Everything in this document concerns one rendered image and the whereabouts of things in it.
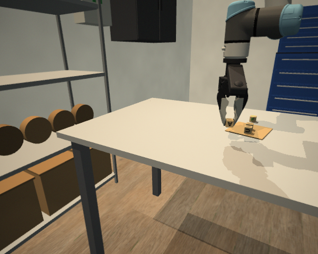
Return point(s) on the orange mat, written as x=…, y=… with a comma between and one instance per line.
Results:
x=258, y=132

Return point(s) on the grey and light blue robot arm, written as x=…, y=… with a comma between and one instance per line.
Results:
x=277, y=17

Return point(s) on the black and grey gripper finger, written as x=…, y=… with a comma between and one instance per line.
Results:
x=222, y=104
x=239, y=105

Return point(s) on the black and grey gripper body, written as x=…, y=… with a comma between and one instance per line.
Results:
x=223, y=83

